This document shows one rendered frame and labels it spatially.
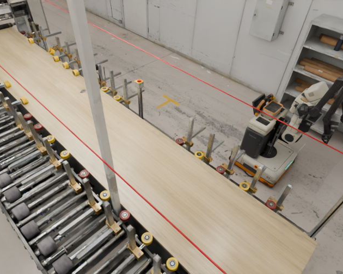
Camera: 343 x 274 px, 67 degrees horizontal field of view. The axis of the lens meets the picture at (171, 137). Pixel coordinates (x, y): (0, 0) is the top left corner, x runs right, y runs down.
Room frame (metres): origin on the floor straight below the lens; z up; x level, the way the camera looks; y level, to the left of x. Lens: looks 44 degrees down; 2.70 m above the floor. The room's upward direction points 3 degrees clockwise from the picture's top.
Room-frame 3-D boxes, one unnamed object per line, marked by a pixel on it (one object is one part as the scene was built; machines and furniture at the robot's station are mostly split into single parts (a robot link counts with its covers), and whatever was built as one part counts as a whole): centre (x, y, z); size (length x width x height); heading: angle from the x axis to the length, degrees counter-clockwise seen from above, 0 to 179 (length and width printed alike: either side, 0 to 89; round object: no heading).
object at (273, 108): (2.43, -1.16, 0.87); 0.23 x 0.15 x 0.11; 138
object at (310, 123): (2.16, -1.46, 0.99); 0.28 x 0.16 x 0.22; 138
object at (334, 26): (3.31, -2.16, 0.78); 0.90 x 0.45 x 1.55; 48
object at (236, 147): (1.52, -0.55, 0.94); 0.04 x 0.04 x 0.48; 48
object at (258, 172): (1.36, -0.74, 0.86); 0.04 x 0.04 x 0.48; 48
